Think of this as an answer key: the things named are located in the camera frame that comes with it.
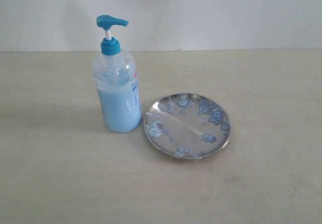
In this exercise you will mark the round steel plate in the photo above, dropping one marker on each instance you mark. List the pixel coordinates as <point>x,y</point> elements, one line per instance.
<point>187,126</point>

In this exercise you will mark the blue pump soap bottle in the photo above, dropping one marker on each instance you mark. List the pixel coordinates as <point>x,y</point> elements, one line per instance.
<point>115,75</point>

